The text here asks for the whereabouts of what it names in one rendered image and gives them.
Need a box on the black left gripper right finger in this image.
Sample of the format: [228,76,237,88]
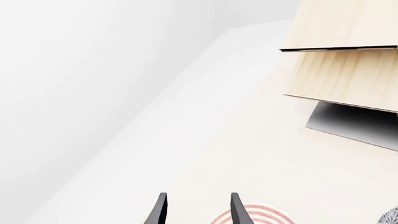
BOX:
[230,192,253,224]

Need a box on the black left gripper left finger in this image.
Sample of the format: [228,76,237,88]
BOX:
[144,192,168,224]

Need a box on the pale wooden cabinet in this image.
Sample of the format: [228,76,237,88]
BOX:
[279,0,398,116]

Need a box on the pale wooden cabinet drawer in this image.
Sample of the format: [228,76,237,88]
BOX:
[279,0,398,52]

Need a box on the patterned grey bowl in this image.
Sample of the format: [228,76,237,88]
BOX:
[377,205,398,224]

